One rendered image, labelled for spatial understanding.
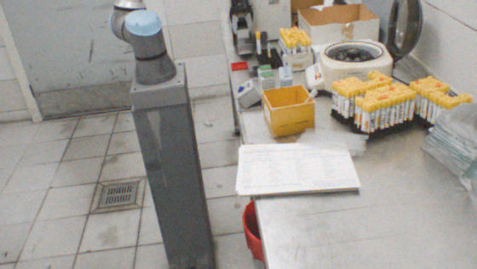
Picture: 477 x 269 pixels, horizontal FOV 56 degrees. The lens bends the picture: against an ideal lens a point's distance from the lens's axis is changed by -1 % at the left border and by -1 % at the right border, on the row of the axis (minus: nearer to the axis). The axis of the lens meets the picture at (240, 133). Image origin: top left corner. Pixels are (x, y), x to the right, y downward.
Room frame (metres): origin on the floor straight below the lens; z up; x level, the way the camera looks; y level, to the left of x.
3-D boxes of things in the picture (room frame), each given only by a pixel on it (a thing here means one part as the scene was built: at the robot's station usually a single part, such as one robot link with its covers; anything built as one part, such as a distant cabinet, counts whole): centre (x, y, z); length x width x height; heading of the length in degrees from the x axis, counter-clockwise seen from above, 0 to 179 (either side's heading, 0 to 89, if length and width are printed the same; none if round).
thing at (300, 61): (1.73, -0.25, 0.91); 0.20 x 0.10 x 0.07; 3
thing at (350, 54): (1.47, -0.42, 0.97); 0.15 x 0.15 x 0.07
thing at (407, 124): (1.15, -0.42, 0.89); 0.17 x 0.09 x 0.02; 110
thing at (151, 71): (1.54, 0.29, 1.00); 0.15 x 0.15 x 0.10
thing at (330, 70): (1.47, -0.40, 0.94); 0.30 x 0.24 x 0.12; 84
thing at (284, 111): (1.22, -0.15, 0.93); 0.13 x 0.13 x 0.10; 7
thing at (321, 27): (1.84, -0.45, 0.95); 0.29 x 0.25 x 0.15; 93
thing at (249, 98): (1.38, -0.06, 0.92); 0.13 x 0.07 x 0.08; 93
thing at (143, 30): (1.54, 0.29, 1.12); 0.13 x 0.12 x 0.14; 33
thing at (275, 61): (1.76, -0.15, 0.93); 0.17 x 0.09 x 0.11; 3
